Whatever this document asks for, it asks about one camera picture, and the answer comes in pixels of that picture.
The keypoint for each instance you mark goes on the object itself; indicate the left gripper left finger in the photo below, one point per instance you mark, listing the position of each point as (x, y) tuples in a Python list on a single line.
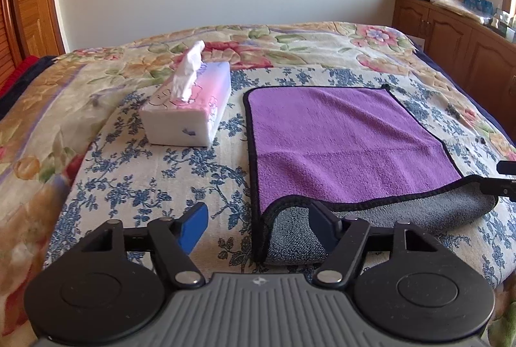
[(172, 241)]

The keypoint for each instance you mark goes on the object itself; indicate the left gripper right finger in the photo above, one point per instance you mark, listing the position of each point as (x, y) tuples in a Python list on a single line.
[(344, 241)]

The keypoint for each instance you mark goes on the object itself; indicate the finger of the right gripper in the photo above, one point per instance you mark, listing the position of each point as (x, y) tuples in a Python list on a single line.
[(499, 187), (506, 167)]

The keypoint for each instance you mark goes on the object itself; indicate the purple grey microfibre towel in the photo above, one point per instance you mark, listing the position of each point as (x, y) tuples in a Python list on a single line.
[(356, 151)]

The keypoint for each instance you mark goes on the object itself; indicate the blue floral white cloth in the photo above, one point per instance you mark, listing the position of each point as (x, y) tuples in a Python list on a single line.
[(123, 177)]

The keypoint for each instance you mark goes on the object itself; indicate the wooden sideboard cabinet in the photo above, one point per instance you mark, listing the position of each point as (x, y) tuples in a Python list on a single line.
[(479, 61)]

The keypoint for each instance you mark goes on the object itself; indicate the pink white tissue pack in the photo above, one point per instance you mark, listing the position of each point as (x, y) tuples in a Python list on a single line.
[(187, 109)]

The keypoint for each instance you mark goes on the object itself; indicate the floral bed blanket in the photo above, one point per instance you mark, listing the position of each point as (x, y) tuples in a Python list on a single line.
[(46, 134)]

